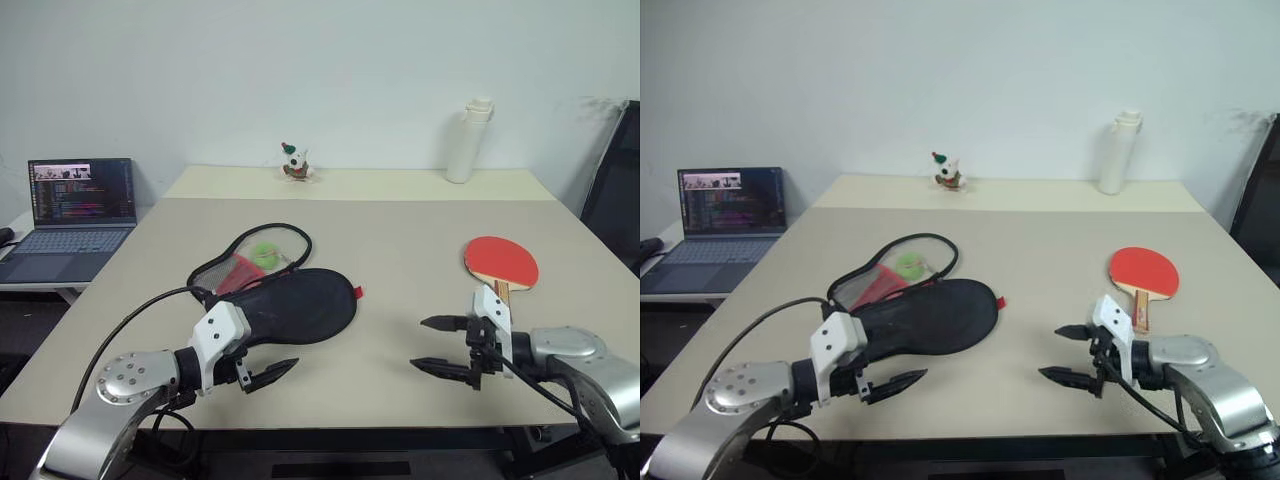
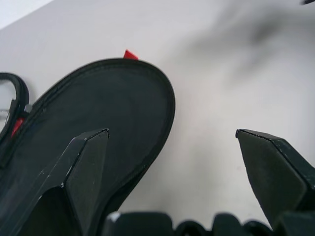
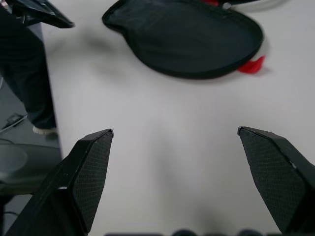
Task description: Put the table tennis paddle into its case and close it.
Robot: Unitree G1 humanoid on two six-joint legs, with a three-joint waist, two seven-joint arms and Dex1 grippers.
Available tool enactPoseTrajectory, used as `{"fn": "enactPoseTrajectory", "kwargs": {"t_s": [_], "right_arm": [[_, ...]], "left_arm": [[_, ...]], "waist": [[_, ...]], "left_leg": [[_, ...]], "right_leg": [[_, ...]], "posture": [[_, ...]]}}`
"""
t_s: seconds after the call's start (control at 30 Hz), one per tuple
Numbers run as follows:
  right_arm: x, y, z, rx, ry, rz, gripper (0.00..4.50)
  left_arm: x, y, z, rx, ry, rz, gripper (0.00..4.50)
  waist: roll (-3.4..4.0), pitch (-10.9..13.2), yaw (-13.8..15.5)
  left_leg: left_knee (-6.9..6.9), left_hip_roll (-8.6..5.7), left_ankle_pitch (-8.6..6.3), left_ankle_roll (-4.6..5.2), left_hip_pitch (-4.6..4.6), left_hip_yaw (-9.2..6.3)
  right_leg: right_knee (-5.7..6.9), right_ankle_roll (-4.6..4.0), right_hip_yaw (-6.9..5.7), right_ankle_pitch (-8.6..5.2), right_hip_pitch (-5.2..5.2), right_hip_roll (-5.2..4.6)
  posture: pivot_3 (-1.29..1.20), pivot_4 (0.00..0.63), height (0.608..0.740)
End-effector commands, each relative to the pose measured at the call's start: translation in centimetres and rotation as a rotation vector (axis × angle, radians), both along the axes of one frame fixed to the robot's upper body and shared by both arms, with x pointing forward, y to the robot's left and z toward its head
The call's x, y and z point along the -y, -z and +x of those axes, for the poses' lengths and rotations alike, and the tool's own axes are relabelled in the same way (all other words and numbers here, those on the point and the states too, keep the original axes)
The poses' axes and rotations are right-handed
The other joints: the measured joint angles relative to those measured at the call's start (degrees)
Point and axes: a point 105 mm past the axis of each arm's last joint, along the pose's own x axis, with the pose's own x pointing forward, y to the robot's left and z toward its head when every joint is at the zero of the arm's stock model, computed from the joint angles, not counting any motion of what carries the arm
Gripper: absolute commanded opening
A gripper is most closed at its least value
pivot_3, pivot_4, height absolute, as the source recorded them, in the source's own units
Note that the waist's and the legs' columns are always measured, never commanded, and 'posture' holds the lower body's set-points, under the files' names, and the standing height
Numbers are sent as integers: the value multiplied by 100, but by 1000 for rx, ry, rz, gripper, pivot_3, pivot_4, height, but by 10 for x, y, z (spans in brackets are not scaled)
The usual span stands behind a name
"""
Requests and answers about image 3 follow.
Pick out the white curved tube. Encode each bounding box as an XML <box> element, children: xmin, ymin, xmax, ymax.
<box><xmin>222</xmin><ymin>0</ymin><xmax>289</xmax><ymax>13</ymax></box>

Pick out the black power adapter with cable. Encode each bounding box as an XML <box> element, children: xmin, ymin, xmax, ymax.
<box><xmin>0</xmin><ymin>113</ymin><xmax>28</xmax><ymax>133</ymax></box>

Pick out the black zippered pouch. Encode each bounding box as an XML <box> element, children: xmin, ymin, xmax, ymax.
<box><xmin>101</xmin><ymin>0</ymin><xmax>264</xmax><ymax>80</ymax></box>

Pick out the dark grey rounded base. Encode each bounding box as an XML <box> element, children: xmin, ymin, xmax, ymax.
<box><xmin>0</xmin><ymin>143</ymin><xmax>63</xmax><ymax>195</ymax></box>

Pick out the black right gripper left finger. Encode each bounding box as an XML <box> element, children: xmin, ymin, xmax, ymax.
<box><xmin>4</xmin><ymin>128</ymin><xmax>115</xmax><ymax>236</ymax></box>

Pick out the black flat tablet device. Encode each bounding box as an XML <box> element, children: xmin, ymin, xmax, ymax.
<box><xmin>11</xmin><ymin>0</ymin><xmax>75</xmax><ymax>29</ymax></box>

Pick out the person in dark trousers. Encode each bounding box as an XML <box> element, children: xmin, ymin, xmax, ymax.
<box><xmin>0</xmin><ymin>4</ymin><xmax>59</xmax><ymax>135</ymax></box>

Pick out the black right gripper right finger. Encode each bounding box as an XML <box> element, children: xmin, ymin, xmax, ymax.
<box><xmin>237</xmin><ymin>126</ymin><xmax>315</xmax><ymax>236</ymax></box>

